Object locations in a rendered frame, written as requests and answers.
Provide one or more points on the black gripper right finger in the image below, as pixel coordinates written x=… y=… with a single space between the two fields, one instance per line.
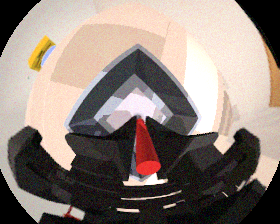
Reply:
x=170 y=146

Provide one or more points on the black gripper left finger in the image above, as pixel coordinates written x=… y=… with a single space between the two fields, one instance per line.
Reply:
x=116 y=147

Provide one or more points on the red cone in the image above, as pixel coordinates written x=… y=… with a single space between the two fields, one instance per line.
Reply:
x=146 y=158

